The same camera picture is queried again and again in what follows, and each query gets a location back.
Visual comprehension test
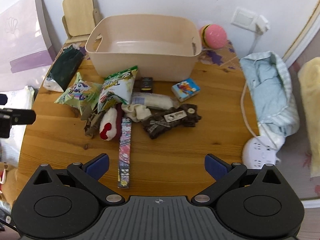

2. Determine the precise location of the wooden desk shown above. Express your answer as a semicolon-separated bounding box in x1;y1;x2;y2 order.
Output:
16;39;262;202

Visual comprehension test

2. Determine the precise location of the white printed bedding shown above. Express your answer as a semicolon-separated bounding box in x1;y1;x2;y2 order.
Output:
0;86;36;161

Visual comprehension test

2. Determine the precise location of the long pink candy strip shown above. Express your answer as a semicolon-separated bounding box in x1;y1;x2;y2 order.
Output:
117;117;133;189

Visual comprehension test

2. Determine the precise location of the cream sock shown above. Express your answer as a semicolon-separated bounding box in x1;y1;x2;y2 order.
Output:
121;103;152;123

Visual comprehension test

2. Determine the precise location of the round white power strip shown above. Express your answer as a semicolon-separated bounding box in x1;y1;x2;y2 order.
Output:
241;136;281;170

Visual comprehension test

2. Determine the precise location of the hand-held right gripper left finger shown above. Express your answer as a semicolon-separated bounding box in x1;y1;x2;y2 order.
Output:
32;154;125;207

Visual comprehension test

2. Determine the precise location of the beige plastic bin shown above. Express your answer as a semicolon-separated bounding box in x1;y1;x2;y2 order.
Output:
85;14;202;82

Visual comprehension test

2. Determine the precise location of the yellow towel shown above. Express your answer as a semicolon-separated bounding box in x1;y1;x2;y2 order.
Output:
297;57;320;178

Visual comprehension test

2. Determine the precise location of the clear white roll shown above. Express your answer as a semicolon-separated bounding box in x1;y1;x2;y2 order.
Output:
130;92;180;110

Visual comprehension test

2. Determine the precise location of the green cartoon snack bag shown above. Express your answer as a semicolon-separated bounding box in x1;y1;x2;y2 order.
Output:
54;72;103;117

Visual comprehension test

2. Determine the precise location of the white green snack packet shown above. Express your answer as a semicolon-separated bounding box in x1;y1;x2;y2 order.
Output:
97;66;139;113

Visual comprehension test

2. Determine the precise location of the brown plaid plush toy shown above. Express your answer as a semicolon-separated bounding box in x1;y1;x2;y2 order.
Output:
141;103;202;140

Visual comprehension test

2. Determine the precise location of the white cable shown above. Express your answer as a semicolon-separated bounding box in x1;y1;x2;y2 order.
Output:
240;33;279;153

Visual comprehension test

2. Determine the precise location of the dark green tissue pack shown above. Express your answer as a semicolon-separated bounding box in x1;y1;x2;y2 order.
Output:
43;44;85;93

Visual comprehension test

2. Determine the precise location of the small blue printed box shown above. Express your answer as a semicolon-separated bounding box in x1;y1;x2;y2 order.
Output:
171;78;201;99

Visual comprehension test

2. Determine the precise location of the pink toy ball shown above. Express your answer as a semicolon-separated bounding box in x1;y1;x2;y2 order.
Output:
199;24;228;49

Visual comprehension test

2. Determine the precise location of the purple flower mat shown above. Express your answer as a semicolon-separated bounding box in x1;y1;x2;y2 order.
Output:
199;39;242;71

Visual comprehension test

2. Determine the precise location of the white charger plug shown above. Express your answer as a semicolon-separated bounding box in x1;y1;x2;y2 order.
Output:
254;15;271;34

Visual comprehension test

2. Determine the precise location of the small black yellow box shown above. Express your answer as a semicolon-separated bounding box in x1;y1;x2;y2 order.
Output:
133;77;154;93

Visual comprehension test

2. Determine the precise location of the wooden chair back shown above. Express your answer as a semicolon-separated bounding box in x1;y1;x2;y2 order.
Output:
62;0;104;44

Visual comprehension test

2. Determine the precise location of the white red plush sock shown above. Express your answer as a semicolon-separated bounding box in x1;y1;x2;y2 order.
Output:
99;107;118;141

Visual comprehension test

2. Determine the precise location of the white wall socket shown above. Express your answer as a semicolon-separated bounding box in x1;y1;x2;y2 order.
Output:
230;7;258;29

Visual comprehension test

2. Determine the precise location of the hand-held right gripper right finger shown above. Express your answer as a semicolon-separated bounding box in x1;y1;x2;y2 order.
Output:
191;154;285;207

